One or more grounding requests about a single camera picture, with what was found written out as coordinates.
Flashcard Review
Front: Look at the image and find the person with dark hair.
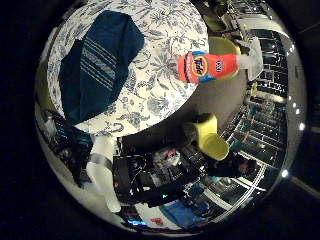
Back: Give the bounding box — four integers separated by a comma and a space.
204, 151, 262, 179

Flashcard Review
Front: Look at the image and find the yellow-green plastic chair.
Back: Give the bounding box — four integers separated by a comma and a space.
182, 112, 231, 162
208, 35, 242, 81

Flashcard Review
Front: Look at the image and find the blue floral white tablecloth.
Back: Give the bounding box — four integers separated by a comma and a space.
46, 0, 210, 138

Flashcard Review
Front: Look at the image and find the orange Tide spray bottle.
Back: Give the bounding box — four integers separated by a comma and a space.
177, 36, 265, 84

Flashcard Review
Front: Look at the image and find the dark blue striped cloth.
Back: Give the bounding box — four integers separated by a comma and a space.
58, 9, 146, 125

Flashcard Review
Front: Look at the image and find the black cluttered desk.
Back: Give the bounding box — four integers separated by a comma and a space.
112, 144, 209, 206

